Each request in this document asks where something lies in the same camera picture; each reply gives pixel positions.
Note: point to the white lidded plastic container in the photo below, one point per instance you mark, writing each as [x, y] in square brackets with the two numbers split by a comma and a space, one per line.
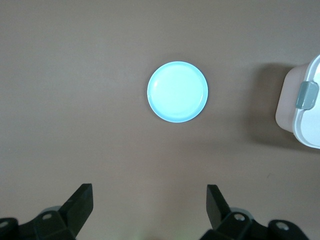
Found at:
[310, 127]

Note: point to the grey box latch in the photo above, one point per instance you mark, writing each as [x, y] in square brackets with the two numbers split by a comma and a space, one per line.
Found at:
[307, 95]

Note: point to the light blue round plate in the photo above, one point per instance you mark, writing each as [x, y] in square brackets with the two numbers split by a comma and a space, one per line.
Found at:
[177, 91]

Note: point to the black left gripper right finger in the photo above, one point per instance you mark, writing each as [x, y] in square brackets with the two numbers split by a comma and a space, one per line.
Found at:
[232, 225]

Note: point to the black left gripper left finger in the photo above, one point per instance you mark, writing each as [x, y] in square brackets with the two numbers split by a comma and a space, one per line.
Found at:
[62, 222]

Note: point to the pink storage box body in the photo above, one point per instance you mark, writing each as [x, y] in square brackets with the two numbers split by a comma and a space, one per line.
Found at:
[287, 105]

